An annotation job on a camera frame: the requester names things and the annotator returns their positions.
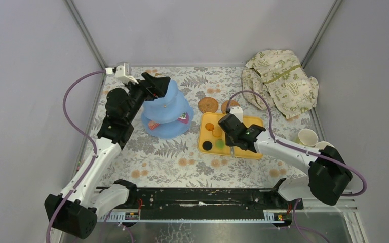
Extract blue three-tier cake stand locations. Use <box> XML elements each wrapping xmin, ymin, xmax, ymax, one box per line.
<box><xmin>140</xmin><ymin>79</ymin><xmax>194</xmax><ymax>139</ymax></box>

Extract yellow serving tray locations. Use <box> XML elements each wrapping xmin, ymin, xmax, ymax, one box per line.
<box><xmin>198</xmin><ymin>112</ymin><xmax>263</xmax><ymax>159</ymax></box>

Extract woven rattan coaster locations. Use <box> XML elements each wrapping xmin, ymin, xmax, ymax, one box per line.
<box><xmin>198</xmin><ymin>97</ymin><xmax>218</xmax><ymax>113</ymax></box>
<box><xmin>221</xmin><ymin>100</ymin><xmax>240</xmax><ymax>114</ymax></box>

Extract pink cake slice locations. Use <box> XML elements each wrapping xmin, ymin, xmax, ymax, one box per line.
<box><xmin>147</xmin><ymin>120</ymin><xmax>160</xmax><ymax>130</ymax></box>

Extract purple cake slice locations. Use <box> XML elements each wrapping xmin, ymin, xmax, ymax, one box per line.
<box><xmin>177</xmin><ymin>112</ymin><xmax>189</xmax><ymax>124</ymax></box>

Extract light blue tongs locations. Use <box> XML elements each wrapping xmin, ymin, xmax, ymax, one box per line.
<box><xmin>229</xmin><ymin>147</ymin><xmax>235</xmax><ymax>157</ymax></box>

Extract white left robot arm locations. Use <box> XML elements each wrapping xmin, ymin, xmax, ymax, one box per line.
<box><xmin>45</xmin><ymin>66</ymin><xmax>172</xmax><ymax>242</ymax></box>

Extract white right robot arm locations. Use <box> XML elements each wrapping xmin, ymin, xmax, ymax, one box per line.
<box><xmin>218</xmin><ymin>114</ymin><xmax>353</xmax><ymax>209</ymax></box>

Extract green round macaron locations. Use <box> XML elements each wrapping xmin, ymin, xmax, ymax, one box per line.
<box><xmin>215</xmin><ymin>139</ymin><xmax>225</xmax><ymax>149</ymax></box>

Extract orange waffle cookie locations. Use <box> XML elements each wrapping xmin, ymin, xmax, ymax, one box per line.
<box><xmin>212</xmin><ymin>128</ymin><xmax>222</xmax><ymax>138</ymax></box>

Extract orange round cookie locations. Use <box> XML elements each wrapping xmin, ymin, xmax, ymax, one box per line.
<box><xmin>205</xmin><ymin>123</ymin><xmax>215</xmax><ymax>131</ymax></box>

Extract black round cookie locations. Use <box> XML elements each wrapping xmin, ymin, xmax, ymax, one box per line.
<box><xmin>202</xmin><ymin>141</ymin><xmax>213</xmax><ymax>151</ymax></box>

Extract floral tablecloth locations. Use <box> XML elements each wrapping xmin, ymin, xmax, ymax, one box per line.
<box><xmin>99</xmin><ymin>67</ymin><xmax>314</xmax><ymax>188</ymax></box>

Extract printed cloth bag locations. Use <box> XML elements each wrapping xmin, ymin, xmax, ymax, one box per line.
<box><xmin>241</xmin><ymin>49</ymin><xmax>319</xmax><ymax>119</ymax></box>

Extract green paper cup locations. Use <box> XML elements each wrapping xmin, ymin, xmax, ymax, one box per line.
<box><xmin>293</xmin><ymin>128</ymin><xmax>319</xmax><ymax>147</ymax></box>

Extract pink paper cup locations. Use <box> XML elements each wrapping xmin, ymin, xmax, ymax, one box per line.
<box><xmin>315</xmin><ymin>141</ymin><xmax>334</xmax><ymax>149</ymax></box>

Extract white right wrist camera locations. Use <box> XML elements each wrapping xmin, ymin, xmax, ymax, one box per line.
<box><xmin>229</xmin><ymin>106</ymin><xmax>244</xmax><ymax>122</ymax></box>

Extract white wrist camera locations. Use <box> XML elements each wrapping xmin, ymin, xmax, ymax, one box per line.
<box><xmin>229</xmin><ymin>106</ymin><xmax>244</xmax><ymax>122</ymax></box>
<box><xmin>105</xmin><ymin>62</ymin><xmax>139</xmax><ymax>85</ymax></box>

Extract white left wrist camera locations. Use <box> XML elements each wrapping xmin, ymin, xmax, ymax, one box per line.
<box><xmin>105</xmin><ymin>62</ymin><xmax>139</xmax><ymax>85</ymax></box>

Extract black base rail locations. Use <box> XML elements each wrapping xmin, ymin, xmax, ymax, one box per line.
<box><xmin>116</xmin><ymin>187</ymin><xmax>297</xmax><ymax>210</ymax></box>

